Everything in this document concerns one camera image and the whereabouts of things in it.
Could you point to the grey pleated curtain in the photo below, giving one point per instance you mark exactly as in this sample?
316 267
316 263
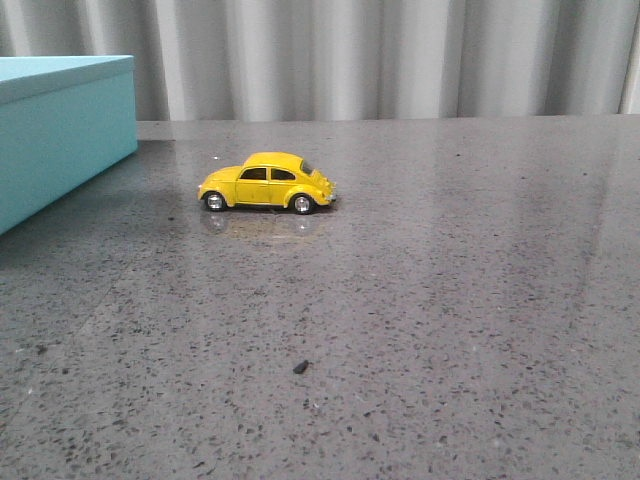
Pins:
348 60

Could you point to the small black debris crumb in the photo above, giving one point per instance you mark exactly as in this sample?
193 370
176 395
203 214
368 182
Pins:
301 367

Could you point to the light blue plastic box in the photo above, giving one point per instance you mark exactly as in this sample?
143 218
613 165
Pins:
64 119

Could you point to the yellow toy beetle car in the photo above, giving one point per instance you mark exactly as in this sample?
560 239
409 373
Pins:
275 179

